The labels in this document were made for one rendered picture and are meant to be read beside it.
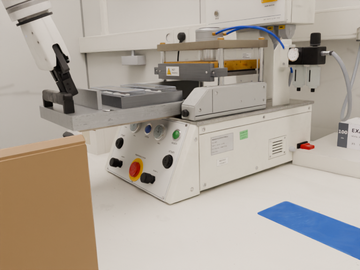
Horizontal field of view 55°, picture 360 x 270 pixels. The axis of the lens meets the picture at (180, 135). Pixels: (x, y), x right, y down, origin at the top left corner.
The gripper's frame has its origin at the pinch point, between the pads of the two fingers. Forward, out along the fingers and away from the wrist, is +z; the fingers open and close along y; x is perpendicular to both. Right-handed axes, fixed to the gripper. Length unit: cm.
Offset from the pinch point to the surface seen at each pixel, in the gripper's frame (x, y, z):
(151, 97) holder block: 13.4, 10.0, 7.9
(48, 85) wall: 34, -153, 24
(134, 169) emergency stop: 6.5, 0.7, 25.8
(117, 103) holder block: 6.1, 8.2, 5.9
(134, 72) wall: 70, -103, 29
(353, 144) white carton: 60, 28, 44
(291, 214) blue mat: 20, 37, 35
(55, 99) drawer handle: -4.0, 2.6, 0.6
